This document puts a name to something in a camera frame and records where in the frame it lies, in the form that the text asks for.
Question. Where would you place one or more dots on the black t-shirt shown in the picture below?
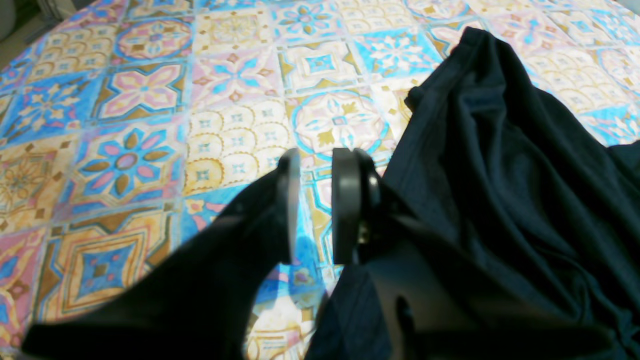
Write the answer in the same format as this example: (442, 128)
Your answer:
(505, 173)

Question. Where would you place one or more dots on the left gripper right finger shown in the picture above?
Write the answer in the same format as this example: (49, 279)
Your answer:
(437, 304)

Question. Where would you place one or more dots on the patterned tablecloth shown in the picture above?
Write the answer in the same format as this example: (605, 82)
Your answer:
(128, 127)

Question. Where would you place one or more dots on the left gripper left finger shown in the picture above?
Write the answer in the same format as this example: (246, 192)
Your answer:
(196, 305)

